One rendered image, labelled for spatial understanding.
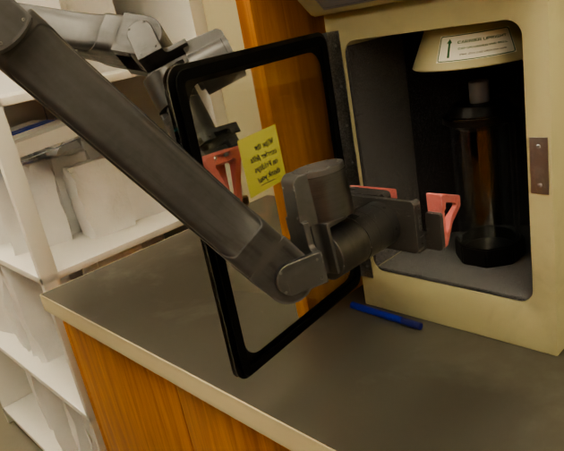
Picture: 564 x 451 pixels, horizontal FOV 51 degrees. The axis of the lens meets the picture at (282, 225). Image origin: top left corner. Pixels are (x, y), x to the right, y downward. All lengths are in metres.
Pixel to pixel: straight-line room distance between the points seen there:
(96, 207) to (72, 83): 1.21
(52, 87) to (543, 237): 0.58
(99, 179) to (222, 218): 1.18
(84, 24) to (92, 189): 0.92
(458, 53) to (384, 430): 0.47
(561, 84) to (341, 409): 0.47
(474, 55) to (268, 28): 0.29
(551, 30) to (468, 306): 0.39
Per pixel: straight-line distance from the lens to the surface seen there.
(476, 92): 0.89
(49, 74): 0.56
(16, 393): 2.89
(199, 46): 0.82
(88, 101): 0.56
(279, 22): 0.91
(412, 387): 0.81
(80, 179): 1.75
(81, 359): 1.47
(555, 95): 0.75
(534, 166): 0.77
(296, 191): 0.62
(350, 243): 0.65
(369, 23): 0.85
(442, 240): 0.71
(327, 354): 0.90
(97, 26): 0.88
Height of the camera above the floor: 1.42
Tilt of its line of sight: 19 degrees down
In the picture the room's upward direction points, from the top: 11 degrees counter-clockwise
